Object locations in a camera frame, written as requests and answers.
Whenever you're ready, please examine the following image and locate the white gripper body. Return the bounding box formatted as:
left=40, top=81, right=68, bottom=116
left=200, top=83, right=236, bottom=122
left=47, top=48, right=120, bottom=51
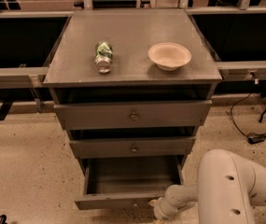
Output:
left=153, top=197, right=176, bottom=221

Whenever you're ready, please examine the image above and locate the grey bottom drawer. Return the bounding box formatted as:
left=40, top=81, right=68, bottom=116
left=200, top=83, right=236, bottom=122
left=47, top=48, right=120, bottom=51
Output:
left=75, top=156, right=183, bottom=210

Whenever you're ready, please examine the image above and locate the grey drawer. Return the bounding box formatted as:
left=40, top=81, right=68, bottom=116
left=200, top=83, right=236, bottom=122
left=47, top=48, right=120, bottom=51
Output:
left=69, top=136, right=195, bottom=159
left=75, top=156, right=183, bottom=210
left=54, top=100, right=212, bottom=130

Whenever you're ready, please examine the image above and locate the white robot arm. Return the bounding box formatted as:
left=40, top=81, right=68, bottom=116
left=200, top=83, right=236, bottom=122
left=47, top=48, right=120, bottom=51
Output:
left=153, top=149, right=266, bottom=224

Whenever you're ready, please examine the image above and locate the grey middle drawer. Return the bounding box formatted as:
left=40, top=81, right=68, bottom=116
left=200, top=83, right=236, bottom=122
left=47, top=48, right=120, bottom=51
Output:
left=69, top=136, right=195, bottom=159

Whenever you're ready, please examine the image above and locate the grey wooden drawer cabinet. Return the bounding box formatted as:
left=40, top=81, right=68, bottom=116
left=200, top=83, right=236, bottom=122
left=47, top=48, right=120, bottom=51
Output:
left=42, top=8, right=223, bottom=173

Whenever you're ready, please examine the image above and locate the grey top drawer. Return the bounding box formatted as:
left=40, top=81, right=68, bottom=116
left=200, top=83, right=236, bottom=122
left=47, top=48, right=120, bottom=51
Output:
left=54, top=100, right=212, bottom=130

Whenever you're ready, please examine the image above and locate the white paper bowl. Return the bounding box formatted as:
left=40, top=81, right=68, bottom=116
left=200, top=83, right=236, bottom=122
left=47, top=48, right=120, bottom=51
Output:
left=147, top=42, right=191, bottom=71

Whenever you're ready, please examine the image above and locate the black object bottom left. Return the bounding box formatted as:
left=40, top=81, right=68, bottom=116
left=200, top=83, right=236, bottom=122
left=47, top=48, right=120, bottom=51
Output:
left=0, top=215, right=7, bottom=224

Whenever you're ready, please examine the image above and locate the crushed green soda can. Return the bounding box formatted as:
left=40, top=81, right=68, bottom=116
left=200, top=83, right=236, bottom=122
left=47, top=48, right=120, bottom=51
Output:
left=94, top=41, right=113, bottom=74

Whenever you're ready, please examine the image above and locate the black power adapter with cable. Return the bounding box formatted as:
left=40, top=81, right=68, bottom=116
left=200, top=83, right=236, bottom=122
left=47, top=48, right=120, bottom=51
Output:
left=229, top=94, right=266, bottom=145

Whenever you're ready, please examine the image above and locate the grey metal rail right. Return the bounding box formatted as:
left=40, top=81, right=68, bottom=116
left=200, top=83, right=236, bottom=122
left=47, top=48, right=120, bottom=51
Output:
left=216, top=61, right=266, bottom=82

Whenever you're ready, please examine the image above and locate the grey metal rail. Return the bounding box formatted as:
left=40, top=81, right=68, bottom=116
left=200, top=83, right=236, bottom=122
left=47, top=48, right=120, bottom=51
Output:
left=216, top=61, right=266, bottom=82
left=0, top=67, right=49, bottom=89

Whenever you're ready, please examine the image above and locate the grey metal rail left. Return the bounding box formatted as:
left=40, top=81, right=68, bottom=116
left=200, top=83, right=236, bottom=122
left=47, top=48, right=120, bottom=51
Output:
left=0, top=67, right=49, bottom=89

